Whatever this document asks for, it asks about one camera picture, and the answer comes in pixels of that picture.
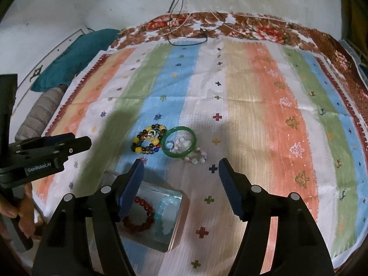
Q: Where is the black cable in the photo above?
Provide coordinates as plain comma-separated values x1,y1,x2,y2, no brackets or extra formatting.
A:
167,0,209,46

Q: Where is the green jade bangle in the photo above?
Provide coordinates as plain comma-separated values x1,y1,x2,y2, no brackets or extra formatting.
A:
161,126,198,158

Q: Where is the white patterned mat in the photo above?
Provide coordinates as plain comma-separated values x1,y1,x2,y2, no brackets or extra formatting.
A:
13,29,89,115

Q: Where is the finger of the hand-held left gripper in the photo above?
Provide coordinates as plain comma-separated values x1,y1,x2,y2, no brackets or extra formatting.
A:
20,136,92,164
10,133,77,150

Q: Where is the blue-grey cloth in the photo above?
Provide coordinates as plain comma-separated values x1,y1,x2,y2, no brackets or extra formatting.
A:
339,39,368,81

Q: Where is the grey striped pillow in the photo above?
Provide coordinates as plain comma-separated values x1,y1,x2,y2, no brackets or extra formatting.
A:
16,85,68,141

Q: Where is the pale pink bead bracelet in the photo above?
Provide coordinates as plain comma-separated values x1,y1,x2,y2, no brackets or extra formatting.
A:
165,136,208,164

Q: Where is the clear plastic box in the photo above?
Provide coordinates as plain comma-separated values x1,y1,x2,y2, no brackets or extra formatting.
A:
86,170,190,253

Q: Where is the multicolour bead bracelet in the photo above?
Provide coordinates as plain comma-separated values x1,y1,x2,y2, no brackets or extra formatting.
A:
131,123,168,155

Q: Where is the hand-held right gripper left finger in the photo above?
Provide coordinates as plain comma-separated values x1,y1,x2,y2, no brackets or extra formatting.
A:
31,159,146,276

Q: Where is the red bead bracelet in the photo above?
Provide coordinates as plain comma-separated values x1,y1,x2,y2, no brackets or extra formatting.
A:
122,196,156,231

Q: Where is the beige cord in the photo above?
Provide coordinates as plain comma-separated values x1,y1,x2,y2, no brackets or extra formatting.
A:
164,11,230,36

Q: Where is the light blue bead bracelet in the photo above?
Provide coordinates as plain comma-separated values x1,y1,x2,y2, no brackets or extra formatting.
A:
152,197,180,236

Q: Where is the striped printed blanket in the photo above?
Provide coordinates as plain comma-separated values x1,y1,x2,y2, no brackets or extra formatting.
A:
32,42,368,276

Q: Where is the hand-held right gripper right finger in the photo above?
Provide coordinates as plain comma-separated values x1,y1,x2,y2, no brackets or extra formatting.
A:
218,158,335,276

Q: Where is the teal cloth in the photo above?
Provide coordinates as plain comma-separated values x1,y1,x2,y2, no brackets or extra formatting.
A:
30,29,121,92

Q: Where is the person's left hand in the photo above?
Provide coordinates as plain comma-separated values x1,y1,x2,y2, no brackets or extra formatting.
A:
0,182,43,240

